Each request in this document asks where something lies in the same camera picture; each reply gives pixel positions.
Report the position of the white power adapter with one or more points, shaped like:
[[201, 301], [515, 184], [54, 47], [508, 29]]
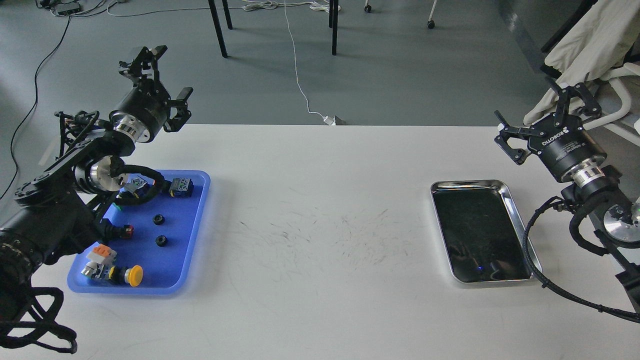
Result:
[[333, 121]]

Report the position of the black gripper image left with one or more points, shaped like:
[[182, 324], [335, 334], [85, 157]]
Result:
[[146, 108]]

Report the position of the small black gear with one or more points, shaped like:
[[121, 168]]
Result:
[[158, 219], [161, 241]]

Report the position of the black table leg right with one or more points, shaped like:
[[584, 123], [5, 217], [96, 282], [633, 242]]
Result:
[[333, 25]]

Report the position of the orange white connector block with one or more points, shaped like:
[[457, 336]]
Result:
[[101, 260]]

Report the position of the black table leg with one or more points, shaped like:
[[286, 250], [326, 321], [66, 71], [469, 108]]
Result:
[[333, 25], [212, 5]]

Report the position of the red push button switch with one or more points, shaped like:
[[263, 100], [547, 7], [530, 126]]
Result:
[[181, 187]]

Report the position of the white chair frame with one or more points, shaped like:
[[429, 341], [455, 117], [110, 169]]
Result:
[[619, 101]]

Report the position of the green push button switch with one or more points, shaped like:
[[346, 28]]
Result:
[[132, 192]]

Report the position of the yellow push button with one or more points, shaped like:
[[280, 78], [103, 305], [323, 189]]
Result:
[[122, 275]]

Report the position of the silver metal tray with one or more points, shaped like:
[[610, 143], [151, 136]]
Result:
[[482, 232]]

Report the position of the beige cloth on chair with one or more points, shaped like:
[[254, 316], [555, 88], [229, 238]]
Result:
[[597, 43]]

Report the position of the black power strip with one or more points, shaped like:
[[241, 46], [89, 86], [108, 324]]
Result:
[[67, 8]]

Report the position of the black push button switch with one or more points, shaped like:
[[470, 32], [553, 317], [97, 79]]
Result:
[[125, 232]]

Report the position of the black robotiq gripper right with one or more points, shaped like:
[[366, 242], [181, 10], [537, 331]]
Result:
[[567, 142]]

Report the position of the black table leg left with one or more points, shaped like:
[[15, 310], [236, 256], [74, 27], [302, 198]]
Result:
[[212, 5]]

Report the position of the blue plastic tray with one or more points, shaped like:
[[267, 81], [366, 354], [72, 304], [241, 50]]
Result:
[[165, 269]]

